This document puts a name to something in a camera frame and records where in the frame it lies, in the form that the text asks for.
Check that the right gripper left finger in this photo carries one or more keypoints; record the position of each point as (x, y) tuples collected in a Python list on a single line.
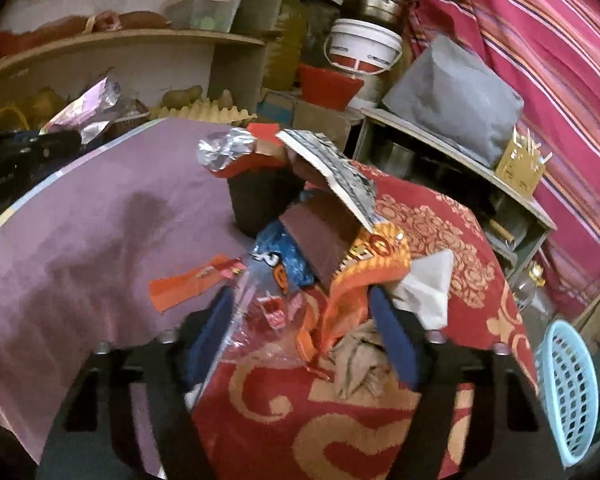
[(203, 334)]

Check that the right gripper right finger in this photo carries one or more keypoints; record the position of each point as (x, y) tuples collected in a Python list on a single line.
[(402, 353)]

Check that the brown paper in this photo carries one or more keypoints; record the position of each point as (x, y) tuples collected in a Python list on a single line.
[(361, 362)]

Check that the white plastic bag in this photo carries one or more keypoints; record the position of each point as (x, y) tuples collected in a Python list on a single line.
[(424, 290)]

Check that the clear red printed wrapper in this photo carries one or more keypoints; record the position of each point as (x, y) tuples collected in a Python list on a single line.
[(266, 318)]

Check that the silver pink foil wrapper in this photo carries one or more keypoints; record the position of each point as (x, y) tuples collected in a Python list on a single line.
[(91, 113)]

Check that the orange red torn wrapper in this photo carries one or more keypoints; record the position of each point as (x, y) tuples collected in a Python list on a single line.
[(167, 293)]

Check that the orange snack bag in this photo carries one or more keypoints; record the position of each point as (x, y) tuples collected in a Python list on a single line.
[(376, 257)]

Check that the red gold patterned cloth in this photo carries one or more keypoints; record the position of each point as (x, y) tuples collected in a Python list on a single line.
[(345, 414)]

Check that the blue crumpled wrapper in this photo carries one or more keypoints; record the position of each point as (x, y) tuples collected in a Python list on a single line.
[(275, 245)]

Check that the brown cardboard piece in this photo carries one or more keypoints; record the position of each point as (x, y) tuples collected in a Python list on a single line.
[(324, 229)]

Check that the clear oil bottle yellow label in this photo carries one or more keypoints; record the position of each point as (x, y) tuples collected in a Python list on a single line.
[(527, 287)]

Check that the dark brown cup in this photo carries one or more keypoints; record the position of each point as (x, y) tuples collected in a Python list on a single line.
[(260, 196)]

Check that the black white printed packet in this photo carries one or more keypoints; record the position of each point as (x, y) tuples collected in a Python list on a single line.
[(357, 192)]

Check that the grey low shelf unit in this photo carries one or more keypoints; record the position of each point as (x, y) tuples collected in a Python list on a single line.
[(515, 227)]

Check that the light blue plastic basket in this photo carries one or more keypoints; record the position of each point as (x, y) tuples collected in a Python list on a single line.
[(568, 390)]

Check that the small steel pot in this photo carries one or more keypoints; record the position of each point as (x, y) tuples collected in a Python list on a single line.
[(394, 159)]

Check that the silver red foil wrapper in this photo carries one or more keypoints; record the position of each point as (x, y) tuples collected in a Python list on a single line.
[(229, 153)]

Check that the yellow egg tray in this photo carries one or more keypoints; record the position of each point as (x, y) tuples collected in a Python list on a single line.
[(206, 111)]

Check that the yellow woven utensil basket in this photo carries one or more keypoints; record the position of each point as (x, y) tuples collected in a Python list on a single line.
[(522, 165)]

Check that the cardboard box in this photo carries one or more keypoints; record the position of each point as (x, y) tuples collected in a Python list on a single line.
[(290, 111)]

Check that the clear plastic container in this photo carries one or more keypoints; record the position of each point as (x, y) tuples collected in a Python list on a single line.
[(209, 15)]

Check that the grey cloth bag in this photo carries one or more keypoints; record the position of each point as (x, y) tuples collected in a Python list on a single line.
[(451, 93)]

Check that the red plastic bowl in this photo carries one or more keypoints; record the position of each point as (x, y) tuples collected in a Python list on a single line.
[(328, 88)]

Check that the yellow oil jug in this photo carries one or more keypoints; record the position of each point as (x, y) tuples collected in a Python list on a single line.
[(284, 52)]

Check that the white plastic bucket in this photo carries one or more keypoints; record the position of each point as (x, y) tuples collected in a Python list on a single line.
[(361, 47)]

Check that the steel cooking pot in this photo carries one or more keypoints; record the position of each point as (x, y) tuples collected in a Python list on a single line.
[(391, 14)]

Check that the striped pink red curtain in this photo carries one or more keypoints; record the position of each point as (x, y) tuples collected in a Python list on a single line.
[(549, 52)]

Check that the wooden wall shelf unit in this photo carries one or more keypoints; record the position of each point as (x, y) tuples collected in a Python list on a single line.
[(66, 45)]

